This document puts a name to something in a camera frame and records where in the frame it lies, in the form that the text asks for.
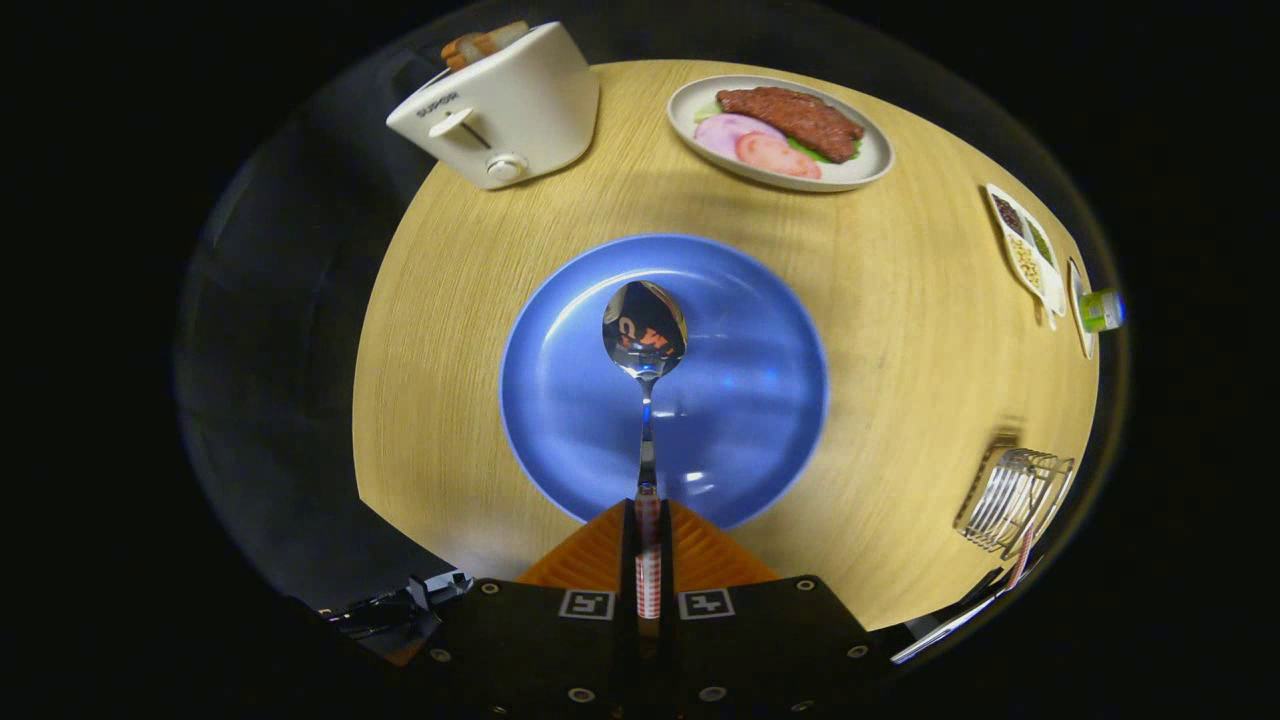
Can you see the white oval plate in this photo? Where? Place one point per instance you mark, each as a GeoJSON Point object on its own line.
{"type": "Point", "coordinates": [862, 170]}

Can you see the brown toast slice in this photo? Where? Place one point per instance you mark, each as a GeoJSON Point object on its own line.
{"type": "Point", "coordinates": [465, 50]}

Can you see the pile of dark red beans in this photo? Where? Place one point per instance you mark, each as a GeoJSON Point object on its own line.
{"type": "Point", "coordinates": [1007, 213]}

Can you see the green lettuce leaf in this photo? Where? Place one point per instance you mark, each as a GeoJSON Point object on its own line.
{"type": "Point", "coordinates": [815, 152]}

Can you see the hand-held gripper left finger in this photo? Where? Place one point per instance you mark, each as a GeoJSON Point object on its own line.
{"type": "Point", "coordinates": [628, 570]}

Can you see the white divided dish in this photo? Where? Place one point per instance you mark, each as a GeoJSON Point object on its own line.
{"type": "Point", "coordinates": [1050, 290]}

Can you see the pile of yellow soybeans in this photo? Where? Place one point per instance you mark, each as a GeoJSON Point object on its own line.
{"type": "Point", "coordinates": [1026, 262]}

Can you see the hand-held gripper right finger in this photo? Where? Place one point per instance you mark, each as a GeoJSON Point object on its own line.
{"type": "Point", "coordinates": [667, 570]}

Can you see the light toast slice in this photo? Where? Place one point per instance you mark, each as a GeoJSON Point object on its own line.
{"type": "Point", "coordinates": [508, 33]}

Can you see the blue plate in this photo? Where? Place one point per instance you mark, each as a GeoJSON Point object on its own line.
{"type": "Point", "coordinates": [760, 400]}

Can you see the brown steak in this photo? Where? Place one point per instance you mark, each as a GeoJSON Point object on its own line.
{"type": "Point", "coordinates": [790, 118]}

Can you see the pile of green beans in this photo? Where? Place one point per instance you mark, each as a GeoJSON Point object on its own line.
{"type": "Point", "coordinates": [1041, 242]}

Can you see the white toaster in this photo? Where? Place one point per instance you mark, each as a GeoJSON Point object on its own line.
{"type": "Point", "coordinates": [530, 100]}

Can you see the small white dish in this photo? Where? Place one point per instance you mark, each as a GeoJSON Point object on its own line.
{"type": "Point", "coordinates": [1078, 335]}

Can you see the pink ham slice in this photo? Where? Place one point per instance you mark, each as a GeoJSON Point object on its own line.
{"type": "Point", "coordinates": [775, 158]}

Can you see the pale purple ham slice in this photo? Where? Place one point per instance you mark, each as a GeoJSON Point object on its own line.
{"type": "Point", "coordinates": [725, 132]}

